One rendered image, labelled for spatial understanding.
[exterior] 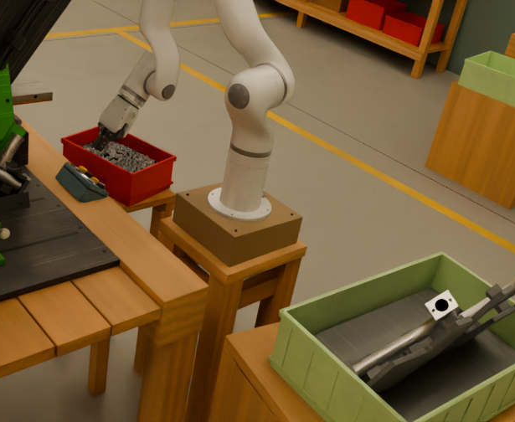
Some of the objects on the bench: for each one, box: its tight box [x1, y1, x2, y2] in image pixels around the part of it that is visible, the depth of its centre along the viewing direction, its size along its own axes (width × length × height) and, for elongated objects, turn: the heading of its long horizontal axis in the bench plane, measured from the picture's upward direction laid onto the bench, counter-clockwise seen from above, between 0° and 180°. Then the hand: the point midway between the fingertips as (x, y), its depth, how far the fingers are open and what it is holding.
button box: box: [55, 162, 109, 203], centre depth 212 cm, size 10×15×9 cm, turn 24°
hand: (100, 143), depth 216 cm, fingers closed
